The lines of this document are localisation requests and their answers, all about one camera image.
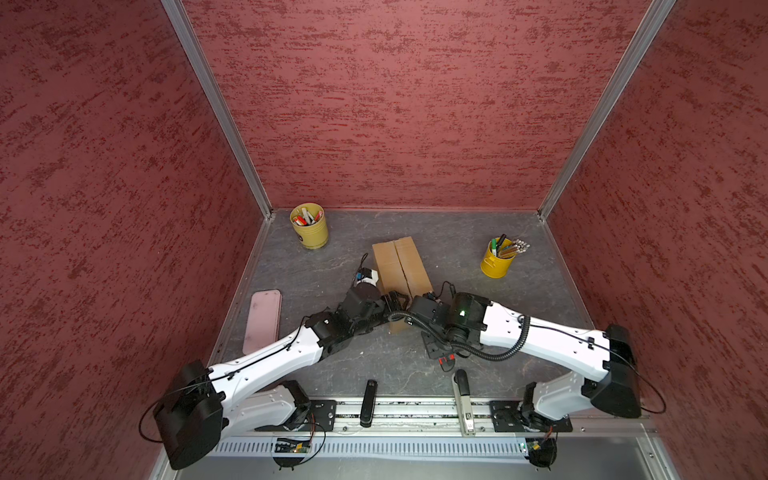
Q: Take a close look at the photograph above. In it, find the brown cardboard express box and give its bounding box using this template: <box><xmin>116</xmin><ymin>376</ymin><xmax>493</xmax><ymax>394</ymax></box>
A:
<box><xmin>372</xmin><ymin>236</ymin><xmax>433</xmax><ymax>310</ymax></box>

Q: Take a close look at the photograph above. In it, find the red black utility knife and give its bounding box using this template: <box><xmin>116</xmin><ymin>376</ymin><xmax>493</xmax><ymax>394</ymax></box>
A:
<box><xmin>438</xmin><ymin>354</ymin><xmax>456</xmax><ymax>373</ymax></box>

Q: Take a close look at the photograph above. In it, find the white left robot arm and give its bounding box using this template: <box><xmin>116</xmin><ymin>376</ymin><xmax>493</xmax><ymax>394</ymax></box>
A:
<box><xmin>148</xmin><ymin>282</ymin><xmax>410</xmax><ymax>470</ymax></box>

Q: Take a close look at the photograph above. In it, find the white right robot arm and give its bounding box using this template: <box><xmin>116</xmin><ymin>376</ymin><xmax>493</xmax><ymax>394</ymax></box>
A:
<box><xmin>391</xmin><ymin>292</ymin><xmax>642</xmax><ymax>429</ymax></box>

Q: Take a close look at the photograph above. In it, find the yellow pencil cup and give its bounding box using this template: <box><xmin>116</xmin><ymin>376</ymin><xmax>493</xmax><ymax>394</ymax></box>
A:
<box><xmin>480</xmin><ymin>237</ymin><xmax>517</xmax><ymax>279</ymax></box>

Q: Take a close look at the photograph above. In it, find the coloured pencils bundle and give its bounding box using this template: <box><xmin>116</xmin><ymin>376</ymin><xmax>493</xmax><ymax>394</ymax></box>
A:
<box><xmin>499</xmin><ymin>239</ymin><xmax>530</xmax><ymax>259</ymax></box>

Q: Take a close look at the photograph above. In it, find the yellow-green pen holder cup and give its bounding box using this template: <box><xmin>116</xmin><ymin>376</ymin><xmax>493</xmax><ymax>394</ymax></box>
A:
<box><xmin>290</xmin><ymin>203</ymin><xmax>329</xmax><ymax>250</ymax></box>

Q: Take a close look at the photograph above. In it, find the pink flat case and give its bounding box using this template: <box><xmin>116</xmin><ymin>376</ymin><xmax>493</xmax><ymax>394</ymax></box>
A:
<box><xmin>242</xmin><ymin>290</ymin><xmax>282</xmax><ymax>355</ymax></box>

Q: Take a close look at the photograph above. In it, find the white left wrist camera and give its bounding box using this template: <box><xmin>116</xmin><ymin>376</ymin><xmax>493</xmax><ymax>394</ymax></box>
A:
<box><xmin>353</xmin><ymin>267</ymin><xmax>379</xmax><ymax>287</ymax></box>

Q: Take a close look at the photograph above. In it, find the silver latch with black handle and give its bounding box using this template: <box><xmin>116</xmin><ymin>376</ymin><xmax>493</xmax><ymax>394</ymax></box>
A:
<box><xmin>452</xmin><ymin>369</ymin><xmax>476</xmax><ymax>437</ymax></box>

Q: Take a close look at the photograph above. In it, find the aluminium front rail frame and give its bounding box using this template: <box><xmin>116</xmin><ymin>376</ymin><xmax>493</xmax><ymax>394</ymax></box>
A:
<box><xmin>146</xmin><ymin>392</ymin><xmax>682</xmax><ymax>480</ymax></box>

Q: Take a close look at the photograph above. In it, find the black handle on rail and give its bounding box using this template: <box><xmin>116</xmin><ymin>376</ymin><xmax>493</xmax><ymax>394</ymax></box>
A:
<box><xmin>359</xmin><ymin>379</ymin><xmax>378</xmax><ymax>428</ymax></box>

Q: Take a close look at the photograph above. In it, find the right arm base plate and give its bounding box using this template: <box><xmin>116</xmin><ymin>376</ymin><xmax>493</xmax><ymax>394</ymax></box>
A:
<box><xmin>489</xmin><ymin>400</ymin><xmax>573</xmax><ymax>433</ymax></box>

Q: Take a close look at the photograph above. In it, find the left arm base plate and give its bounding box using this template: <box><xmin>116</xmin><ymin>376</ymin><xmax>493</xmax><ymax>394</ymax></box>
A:
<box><xmin>257</xmin><ymin>399</ymin><xmax>338</xmax><ymax>432</ymax></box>

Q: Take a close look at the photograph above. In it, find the right circuit board with wires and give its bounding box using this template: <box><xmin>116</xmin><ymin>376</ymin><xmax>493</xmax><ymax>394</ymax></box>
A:
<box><xmin>526</xmin><ymin>437</ymin><xmax>558</xmax><ymax>470</ymax></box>

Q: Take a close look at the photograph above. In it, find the circuit board with wires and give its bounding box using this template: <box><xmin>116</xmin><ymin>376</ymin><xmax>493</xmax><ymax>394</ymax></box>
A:
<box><xmin>272</xmin><ymin>438</ymin><xmax>313</xmax><ymax>469</ymax></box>
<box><xmin>526</xmin><ymin>437</ymin><xmax>558</xmax><ymax>470</ymax></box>

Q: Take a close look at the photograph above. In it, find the left circuit board with wires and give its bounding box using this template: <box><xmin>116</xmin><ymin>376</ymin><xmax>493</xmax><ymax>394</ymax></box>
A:
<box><xmin>272</xmin><ymin>438</ymin><xmax>313</xmax><ymax>469</ymax></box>

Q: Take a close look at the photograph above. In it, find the aluminium corner post left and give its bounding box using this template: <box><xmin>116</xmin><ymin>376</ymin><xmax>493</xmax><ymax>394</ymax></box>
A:
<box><xmin>161</xmin><ymin>0</ymin><xmax>273</xmax><ymax>221</ymax></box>

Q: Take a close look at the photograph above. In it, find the aluminium corner post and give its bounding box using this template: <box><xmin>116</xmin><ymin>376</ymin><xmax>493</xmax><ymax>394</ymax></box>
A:
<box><xmin>538</xmin><ymin>0</ymin><xmax>676</xmax><ymax>223</ymax></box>
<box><xmin>161</xmin><ymin>0</ymin><xmax>273</xmax><ymax>221</ymax></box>

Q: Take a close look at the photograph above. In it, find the aluminium corner post right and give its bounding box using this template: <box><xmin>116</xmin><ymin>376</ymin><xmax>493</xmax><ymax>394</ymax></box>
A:
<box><xmin>538</xmin><ymin>0</ymin><xmax>676</xmax><ymax>223</ymax></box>

